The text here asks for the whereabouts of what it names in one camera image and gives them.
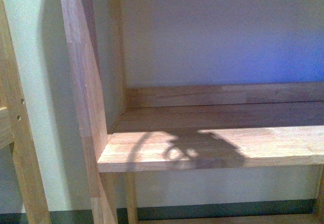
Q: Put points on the wooden shelf unit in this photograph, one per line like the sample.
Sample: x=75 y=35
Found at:
x=180 y=127

